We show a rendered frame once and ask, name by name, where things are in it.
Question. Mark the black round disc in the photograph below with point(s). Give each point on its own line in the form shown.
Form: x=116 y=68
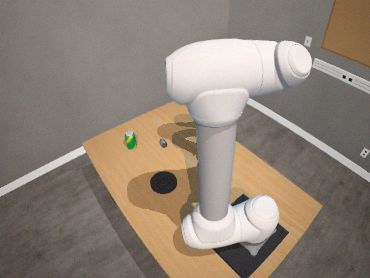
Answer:
x=164 y=185

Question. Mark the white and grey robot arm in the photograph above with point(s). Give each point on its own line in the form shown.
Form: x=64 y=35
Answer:
x=215 y=79

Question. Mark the green and yellow drink can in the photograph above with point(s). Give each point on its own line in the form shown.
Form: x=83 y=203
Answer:
x=130 y=140

